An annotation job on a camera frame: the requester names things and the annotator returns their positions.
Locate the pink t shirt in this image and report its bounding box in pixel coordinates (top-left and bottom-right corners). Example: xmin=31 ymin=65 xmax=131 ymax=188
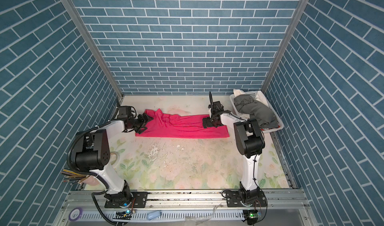
xmin=135 ymin=109 xmax=230 ymax=139

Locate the white plastic laundry basket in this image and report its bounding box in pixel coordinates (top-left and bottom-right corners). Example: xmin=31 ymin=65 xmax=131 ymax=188
xmin=230 ymin=89 xmax=284 ymax=133

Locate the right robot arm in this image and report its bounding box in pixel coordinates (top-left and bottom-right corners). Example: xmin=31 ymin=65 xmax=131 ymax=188
xmin=203 ymin=97 xmax=268 ymax=208

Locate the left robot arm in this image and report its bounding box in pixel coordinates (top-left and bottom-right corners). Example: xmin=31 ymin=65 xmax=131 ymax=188
xmin=67 ymin=106 xmax=154 ymax=208

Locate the white adhesive tape roll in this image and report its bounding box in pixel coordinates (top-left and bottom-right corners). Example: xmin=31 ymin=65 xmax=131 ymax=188
xmin=110 ymin=152 xmax=120 ymax=166

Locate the grey t shirt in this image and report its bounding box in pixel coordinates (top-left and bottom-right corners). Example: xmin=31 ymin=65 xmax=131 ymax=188
xmin=234 ymin=94 xmax=279 ymax=129

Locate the bundle of coloured pencils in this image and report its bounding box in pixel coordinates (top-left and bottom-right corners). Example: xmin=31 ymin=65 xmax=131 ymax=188
xmin=61 ymin=169 xmax=89 ymax=184

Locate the left green circuit board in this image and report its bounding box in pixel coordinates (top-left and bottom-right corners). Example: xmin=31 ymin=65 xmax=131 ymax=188
xmin=113 ymin=210 xmax=133 ymax=221

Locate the green circuit board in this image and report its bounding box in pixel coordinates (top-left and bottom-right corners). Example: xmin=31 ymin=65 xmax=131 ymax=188
xmin=113 ymin=210 xmax=133 ymax=221
xmin=243 ymin=210 xmax=259 ymax=226

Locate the right green circuit board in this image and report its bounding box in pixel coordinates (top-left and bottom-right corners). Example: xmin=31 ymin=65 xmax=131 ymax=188
xmin=243 ymin=210 xmax=259 ymax=226

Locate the purple tape roll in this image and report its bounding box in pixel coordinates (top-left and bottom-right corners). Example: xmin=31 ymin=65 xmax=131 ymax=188
xmin=68 ymin=208 xmax=83 ymax=222

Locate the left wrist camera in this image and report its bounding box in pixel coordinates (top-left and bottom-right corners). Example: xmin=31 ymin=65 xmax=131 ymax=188
xmin=117 ymin=106 xmax=137 ymax=121

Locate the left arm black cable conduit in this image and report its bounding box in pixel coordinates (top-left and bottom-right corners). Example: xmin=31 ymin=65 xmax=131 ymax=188
xmin=65 ymin=99 xmax=130 ymax=226

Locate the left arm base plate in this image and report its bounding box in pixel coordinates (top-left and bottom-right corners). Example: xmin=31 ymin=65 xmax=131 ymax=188
xmin=104 ymin=192 xmax=149 ymax=209

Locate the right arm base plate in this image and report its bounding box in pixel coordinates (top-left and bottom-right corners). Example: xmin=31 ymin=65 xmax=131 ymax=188
xmin=221 ymin=190 xmax=268 ymax=208

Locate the white slotted cable duct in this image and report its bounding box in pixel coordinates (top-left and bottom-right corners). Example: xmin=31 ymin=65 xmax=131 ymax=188
xmin=71 ymin=210 xmax=250 ymax=222

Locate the aluminium mounting rail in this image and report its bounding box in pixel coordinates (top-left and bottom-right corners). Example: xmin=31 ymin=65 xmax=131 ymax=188
xmin=62 ymin=189 xmax=310 ymax=211

